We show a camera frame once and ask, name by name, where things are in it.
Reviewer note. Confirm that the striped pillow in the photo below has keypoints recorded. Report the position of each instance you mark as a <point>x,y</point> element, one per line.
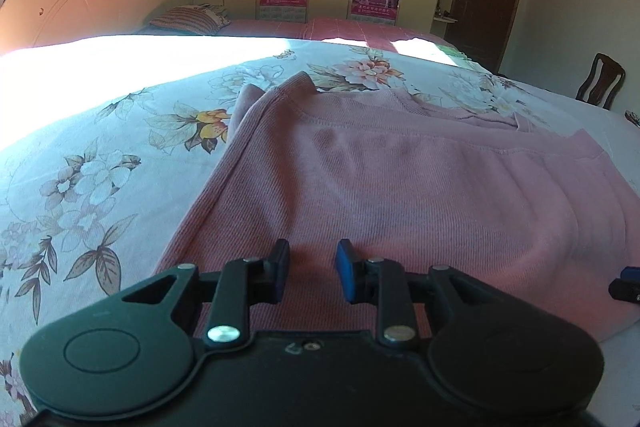
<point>187,18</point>

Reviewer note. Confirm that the small white object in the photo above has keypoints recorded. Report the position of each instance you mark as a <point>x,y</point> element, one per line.
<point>634,118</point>

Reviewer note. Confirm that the pink long-sleeve sweater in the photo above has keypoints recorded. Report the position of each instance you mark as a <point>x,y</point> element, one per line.
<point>400,187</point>

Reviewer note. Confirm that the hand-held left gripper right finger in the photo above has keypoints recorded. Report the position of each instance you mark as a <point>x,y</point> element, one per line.
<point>345,274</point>

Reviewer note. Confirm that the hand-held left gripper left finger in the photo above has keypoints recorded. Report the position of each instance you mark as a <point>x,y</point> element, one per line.
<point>280,274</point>

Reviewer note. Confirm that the pink checked bedspread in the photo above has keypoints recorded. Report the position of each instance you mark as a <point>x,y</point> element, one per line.
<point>340,29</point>

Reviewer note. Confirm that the floral bedsheet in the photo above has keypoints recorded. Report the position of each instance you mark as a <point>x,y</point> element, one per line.
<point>100,167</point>

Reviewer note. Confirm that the dark wooden chair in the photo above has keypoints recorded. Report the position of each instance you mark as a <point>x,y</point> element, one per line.
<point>602,79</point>

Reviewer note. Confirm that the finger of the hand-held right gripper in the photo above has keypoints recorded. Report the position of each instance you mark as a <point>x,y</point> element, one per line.
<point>625,292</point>
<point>631,272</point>

